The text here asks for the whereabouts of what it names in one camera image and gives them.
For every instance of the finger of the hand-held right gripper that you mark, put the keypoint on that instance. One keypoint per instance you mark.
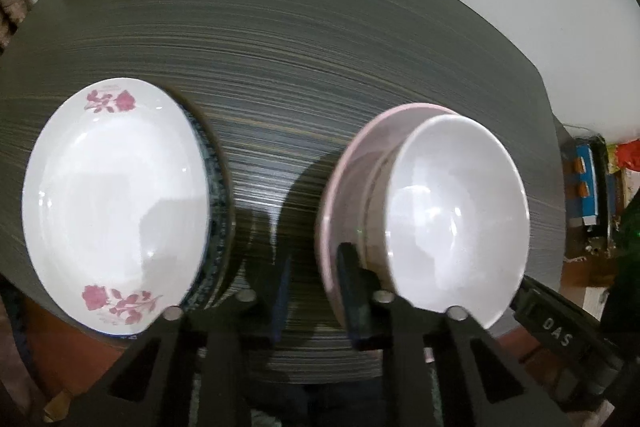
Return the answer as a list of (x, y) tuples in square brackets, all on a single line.
[(526, 302)]

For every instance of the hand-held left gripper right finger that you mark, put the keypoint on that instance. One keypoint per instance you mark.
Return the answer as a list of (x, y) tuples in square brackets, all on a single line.
[(350, 292)]

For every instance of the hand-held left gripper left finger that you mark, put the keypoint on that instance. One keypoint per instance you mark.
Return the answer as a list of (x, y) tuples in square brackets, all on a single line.
[(280, 302)]

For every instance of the pink bowl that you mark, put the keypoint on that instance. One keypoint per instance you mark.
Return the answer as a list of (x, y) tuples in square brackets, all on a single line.
[(340, 187)]

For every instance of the white bowl with blue print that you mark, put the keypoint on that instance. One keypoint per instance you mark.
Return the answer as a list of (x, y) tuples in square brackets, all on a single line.
[(460, 217)]

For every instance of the large blue floral plate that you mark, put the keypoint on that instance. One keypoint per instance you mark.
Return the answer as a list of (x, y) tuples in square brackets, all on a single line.
[(220, 207)]

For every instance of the white plate with pink flowers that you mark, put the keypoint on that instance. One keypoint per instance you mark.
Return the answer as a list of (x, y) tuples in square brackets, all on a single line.
[(115, 207)]

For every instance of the dark wooden side shelf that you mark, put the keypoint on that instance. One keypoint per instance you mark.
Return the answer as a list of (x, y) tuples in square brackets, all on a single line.
[(607, 207)]

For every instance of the blue and white box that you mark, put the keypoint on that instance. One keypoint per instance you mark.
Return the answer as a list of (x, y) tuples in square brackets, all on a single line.
[(585, 182)]

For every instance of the red packet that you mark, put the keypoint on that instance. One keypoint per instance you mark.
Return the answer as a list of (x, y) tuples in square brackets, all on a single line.
[(627, 154)]

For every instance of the patterned beige curtain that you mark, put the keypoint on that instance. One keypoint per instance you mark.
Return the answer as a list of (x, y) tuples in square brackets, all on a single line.
[(10, 14)]

